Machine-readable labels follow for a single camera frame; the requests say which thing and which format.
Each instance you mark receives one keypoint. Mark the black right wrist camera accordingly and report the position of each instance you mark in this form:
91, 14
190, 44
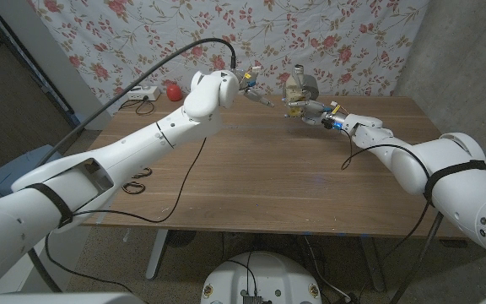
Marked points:
326, 123

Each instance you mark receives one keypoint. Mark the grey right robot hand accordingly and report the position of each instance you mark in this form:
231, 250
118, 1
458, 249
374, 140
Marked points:
314, 112

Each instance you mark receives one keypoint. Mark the grey duct tape roll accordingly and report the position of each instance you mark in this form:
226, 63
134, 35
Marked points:
310, 86

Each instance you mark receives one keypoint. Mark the white table leg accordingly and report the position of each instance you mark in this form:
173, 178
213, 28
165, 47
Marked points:
157, 253

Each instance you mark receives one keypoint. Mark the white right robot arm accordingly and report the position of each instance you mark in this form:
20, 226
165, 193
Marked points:
437, 177

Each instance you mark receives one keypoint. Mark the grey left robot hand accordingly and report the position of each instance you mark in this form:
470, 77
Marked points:
253, 93

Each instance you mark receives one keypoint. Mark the red ball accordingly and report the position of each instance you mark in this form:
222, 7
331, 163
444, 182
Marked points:
174, 92

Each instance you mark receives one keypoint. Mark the grey table leg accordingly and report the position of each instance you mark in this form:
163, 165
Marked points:
373, 266

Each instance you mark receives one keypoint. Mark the black round disc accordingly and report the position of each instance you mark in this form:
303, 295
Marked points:
181, 237

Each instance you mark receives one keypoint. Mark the clear plastic bottle yellow label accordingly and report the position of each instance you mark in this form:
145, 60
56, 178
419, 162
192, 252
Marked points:
293, 95

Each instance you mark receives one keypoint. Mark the floral backdrop cloth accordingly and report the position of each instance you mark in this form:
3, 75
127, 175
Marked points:
331, 34

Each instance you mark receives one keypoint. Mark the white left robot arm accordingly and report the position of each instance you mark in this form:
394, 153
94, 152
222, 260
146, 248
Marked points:
99, 169

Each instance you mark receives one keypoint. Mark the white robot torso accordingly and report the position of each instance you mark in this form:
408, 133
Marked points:
264, 278

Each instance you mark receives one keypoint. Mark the white power strip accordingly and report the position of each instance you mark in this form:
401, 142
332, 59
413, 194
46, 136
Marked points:
144, 93

